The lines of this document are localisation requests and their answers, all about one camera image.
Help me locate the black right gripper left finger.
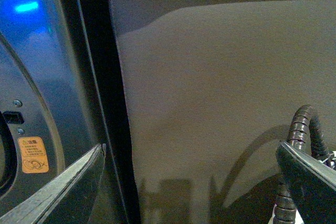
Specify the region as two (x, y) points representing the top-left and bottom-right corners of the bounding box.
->
(1, 144), (106, 223)

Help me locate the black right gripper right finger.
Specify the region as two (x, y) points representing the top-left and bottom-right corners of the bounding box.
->
(276, 142), (335, 223)

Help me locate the orange warning sticker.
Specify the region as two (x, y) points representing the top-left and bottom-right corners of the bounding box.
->
(18, 136), (49, 174)

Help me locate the black spiral-wrapped cable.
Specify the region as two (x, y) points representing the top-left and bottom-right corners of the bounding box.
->
(272, 104), (332, 224)

